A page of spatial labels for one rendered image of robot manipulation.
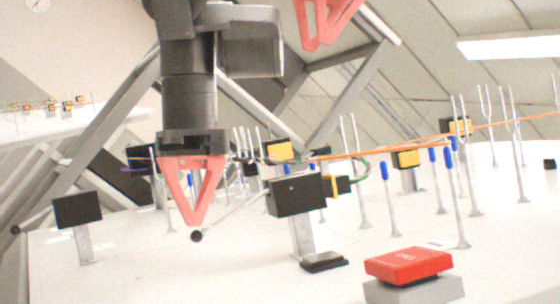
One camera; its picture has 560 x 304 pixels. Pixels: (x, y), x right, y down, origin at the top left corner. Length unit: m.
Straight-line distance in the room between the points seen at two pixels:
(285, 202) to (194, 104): 0.14
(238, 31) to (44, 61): 7.63
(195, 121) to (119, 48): 7.80
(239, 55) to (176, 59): 0.06
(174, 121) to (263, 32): 0.13
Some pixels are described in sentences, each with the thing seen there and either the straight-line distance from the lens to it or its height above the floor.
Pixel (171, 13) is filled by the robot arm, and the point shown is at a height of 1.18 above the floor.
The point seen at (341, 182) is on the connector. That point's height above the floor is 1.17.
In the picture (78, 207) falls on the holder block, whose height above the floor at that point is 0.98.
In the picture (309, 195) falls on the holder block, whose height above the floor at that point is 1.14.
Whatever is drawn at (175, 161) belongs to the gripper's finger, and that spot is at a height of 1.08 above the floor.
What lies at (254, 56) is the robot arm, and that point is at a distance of 0.66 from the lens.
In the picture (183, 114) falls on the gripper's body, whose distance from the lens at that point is 0.67.
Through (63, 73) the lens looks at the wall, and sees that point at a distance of 8.30.
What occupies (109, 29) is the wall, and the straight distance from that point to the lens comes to 8.44.
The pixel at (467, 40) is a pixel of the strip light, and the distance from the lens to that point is 4.59.
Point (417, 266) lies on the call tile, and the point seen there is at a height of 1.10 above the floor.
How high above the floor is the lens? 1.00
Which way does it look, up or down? 13 degrees up
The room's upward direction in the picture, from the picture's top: 36 degrees clockwise
